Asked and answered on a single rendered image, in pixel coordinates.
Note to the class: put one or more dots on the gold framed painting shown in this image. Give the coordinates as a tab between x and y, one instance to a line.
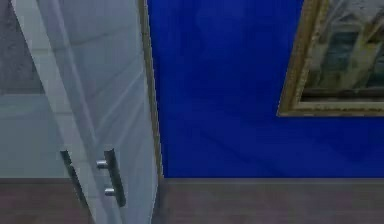
346	56

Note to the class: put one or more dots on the white room door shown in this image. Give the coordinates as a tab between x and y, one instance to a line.
106	83

